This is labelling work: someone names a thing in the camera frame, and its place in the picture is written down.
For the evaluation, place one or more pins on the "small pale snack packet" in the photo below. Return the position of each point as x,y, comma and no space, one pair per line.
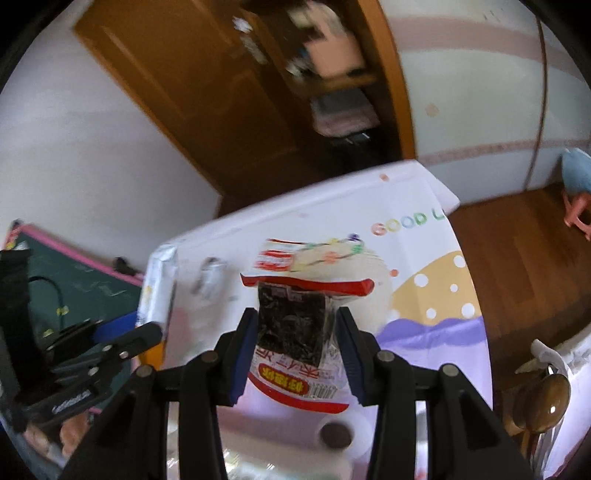
210,277

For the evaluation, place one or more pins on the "white paper roll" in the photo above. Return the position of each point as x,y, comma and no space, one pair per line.
360,429

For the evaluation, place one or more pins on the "pink framed chalkboard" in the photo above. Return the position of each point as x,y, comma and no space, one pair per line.
83,281

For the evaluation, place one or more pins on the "brown wooden door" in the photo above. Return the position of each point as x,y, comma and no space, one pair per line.
184,101

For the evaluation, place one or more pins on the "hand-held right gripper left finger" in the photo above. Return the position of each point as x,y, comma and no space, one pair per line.
244,355

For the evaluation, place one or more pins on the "pink basket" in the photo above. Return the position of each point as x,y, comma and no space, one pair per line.
334,50

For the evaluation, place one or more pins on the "pale blue floral wardrobe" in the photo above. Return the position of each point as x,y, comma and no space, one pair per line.
485,92

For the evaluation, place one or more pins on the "pink stool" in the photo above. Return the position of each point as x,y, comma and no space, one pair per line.
579,212

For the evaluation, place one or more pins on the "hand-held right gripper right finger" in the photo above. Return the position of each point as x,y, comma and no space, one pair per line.
351,360

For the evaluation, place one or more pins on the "light blue plastic container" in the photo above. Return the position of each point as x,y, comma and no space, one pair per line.
577,170

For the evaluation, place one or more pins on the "clear plastic snack packet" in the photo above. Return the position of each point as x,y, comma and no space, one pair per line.
277,464

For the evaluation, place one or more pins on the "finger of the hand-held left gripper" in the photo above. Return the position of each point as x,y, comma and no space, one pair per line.
115,328
134,341

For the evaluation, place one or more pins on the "white bedding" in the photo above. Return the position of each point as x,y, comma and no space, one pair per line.
577,364

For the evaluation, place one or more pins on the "red white seaweed snack packet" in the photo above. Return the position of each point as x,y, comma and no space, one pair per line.
291,323

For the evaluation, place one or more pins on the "person's left hand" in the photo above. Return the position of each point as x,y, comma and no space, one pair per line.
69,431

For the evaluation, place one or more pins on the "wooden corner shelf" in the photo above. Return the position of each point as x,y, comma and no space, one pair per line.
388,92

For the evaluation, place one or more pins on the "stack of folded towels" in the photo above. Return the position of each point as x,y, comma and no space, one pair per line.
344,113

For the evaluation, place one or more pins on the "white foil snack packet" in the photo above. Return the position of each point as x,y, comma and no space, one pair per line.
159,286

